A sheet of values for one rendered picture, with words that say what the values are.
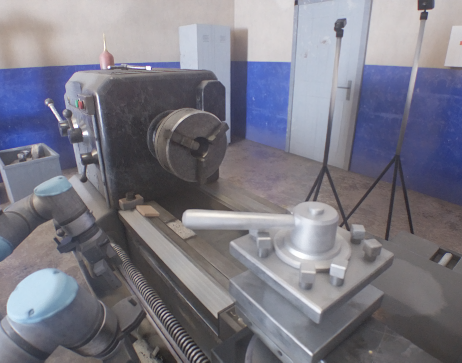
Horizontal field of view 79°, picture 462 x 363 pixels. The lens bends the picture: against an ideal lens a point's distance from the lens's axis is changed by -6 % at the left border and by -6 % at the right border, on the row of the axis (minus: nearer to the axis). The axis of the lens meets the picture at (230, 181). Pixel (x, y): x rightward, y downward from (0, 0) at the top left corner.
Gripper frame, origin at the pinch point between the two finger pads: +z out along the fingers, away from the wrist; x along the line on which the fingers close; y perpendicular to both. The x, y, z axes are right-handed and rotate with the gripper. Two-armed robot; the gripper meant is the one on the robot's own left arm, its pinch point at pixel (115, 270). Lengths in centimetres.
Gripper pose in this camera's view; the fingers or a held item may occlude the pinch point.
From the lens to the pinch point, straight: 102.9
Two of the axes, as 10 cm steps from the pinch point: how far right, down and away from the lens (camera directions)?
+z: 4.2, 8.3, 3.7
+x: -3.1, -2.6, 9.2
